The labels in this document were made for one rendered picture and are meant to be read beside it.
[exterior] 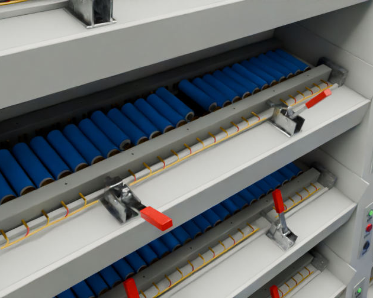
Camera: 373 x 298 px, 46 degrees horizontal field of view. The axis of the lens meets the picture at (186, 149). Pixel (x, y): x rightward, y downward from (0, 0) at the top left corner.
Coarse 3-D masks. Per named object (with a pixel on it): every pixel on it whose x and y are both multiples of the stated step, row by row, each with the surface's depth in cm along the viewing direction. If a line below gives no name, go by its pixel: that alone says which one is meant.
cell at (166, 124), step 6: (138, 102) 57; (144, 102) 57; (138, 108) 57; (144, 108) 57; (150, 108) 57; (144, 114) 56; (150, 114) 56; (156, 114) 56; (150, 120) 56; (156, 120) 55; (162, 120) 55; (156, 126) 55; (162, 126) 55; (168, 126) 55; (162, 132) 55
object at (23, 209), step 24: (312, 72) 68; (264, 96) 61; (288, 96) 65; (216, 120) 56; (240, 120) 60; (144, 144) 51; (168, 144) 51; (192, 144) 55; (96, 168) 47; (120, 168) 48; (48, 192) 43; (72, 192) 45; (0, 216) 40; (24, 216) 42; (48, 216) 43
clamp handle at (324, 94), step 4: (324, 92) 53; (328, 92) 54; (316, 96) 54; (320, 96) 54; (324, 96) 53; (312, 100) 55; (316, 100) 55; (320, 100) 54; (308, 104) 56; (312, 104) 55; (316, 104) 56; (288, 108) 59; (304, 108) 57; (308, 108) 56; (288, 112) 59; (292, 112) 59; (296, 112) 58; (300, 112) 57; (288, 116) 59; (292, 116) 58
